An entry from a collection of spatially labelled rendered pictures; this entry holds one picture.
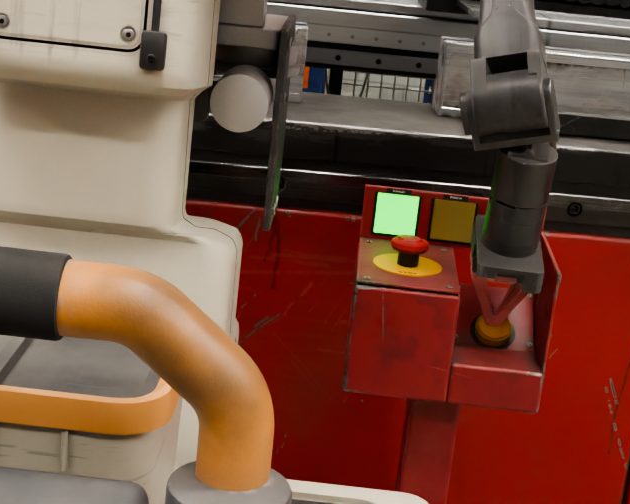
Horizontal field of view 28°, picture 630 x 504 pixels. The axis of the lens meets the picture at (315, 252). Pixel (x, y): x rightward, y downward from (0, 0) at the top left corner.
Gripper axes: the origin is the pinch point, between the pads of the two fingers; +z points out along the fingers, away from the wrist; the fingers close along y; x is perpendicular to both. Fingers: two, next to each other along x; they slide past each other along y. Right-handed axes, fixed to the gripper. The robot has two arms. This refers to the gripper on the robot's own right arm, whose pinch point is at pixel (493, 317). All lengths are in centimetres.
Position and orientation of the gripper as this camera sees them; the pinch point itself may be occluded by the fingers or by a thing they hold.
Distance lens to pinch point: 131.9
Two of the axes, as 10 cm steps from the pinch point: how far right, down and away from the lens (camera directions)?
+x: -9.9, -1.3, 0.2
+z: -1.0, 8.5, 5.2
